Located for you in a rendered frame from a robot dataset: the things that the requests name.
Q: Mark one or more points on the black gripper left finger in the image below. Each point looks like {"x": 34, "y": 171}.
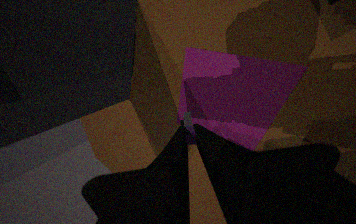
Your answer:
{"x": 164, "y": 181}

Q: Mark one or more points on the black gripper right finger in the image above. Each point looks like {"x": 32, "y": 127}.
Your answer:
{"x": 234, "y": 170}

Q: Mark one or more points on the magenta square marking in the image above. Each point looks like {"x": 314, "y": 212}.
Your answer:
{"x": 235, "y": 96}

